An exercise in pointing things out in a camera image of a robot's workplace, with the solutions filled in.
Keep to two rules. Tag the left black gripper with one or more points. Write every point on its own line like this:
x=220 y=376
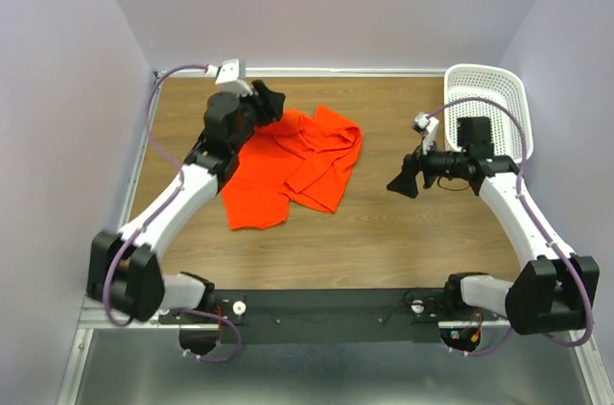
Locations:
x=273 y=101

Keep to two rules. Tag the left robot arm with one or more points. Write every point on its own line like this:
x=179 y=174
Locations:
x=124 y=269

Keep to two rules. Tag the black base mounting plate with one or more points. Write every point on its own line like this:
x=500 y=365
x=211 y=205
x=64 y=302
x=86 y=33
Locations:
x=270 y=317

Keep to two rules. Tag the orange t-shirt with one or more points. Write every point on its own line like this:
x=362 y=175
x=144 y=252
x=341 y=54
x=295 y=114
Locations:
x=300 y=159

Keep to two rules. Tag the aluminium frame rail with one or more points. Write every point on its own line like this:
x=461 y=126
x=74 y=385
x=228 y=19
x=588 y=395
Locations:
x=375 y=240

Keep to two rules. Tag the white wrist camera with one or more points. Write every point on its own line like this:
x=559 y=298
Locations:
x=427 y=126
x=230 y=77

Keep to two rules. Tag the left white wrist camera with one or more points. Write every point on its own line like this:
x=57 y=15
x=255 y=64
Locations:
x=230 y=77

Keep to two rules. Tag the white perforated plastic basket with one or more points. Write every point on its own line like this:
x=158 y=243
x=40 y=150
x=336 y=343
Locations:
x=492 y=92

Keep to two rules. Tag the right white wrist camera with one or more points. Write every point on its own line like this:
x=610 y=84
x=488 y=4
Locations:
x=427 y=126

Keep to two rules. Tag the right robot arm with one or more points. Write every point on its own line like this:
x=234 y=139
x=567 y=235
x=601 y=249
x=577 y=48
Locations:
x=556 y=288

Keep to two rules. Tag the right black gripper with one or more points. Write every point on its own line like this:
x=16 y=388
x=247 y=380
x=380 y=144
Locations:
x=404 y=182

